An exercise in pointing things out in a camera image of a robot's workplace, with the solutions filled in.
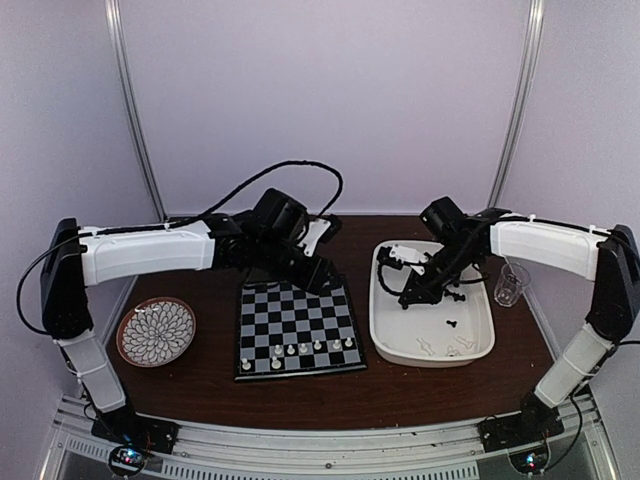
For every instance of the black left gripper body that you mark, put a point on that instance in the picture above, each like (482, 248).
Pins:
(309, 280)

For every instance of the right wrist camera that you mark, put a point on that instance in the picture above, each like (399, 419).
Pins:
(398, 257)

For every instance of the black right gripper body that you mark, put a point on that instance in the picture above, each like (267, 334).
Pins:
(434, 291)

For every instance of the clear plastic cup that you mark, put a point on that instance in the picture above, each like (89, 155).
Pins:
(512, 282)

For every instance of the right circuit board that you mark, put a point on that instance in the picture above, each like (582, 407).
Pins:
(530, 461)

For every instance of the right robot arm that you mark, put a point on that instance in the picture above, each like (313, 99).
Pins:
(608, 258)

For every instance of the left circuit board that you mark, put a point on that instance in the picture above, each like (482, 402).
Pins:
(125, 460)

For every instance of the black white chessboard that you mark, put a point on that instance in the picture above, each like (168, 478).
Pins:
(279, 313)

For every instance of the right aluminium frame post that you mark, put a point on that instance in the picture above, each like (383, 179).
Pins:
(527, 70)

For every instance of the patterned ceramic plate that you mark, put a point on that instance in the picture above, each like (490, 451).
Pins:
(156, 332)

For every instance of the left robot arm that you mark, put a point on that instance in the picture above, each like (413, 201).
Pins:
(277, 236)

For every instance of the aluminium front rail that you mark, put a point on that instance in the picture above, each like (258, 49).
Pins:
(440, 451)

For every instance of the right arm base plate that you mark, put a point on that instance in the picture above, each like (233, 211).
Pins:
(498, 433)

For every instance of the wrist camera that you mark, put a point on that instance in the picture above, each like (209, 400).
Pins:
(320, 230)
(398, 257)

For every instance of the cluster of white chess pieces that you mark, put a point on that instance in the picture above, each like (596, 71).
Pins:
(458, 347)

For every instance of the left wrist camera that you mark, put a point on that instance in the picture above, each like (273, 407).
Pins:
(320, 230)

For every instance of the circuit board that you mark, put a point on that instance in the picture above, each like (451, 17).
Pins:
(530, 461)
(125, 460)

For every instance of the aluminium frame post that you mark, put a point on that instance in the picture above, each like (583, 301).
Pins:
(527, 70)
(117, 36)

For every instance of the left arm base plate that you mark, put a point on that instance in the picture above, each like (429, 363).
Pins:
(128, 428)

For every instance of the white plastic tub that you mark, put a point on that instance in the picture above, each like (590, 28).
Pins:
(394, 329)

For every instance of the left aluminium frame post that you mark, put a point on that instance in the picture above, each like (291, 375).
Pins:
(117, 36)

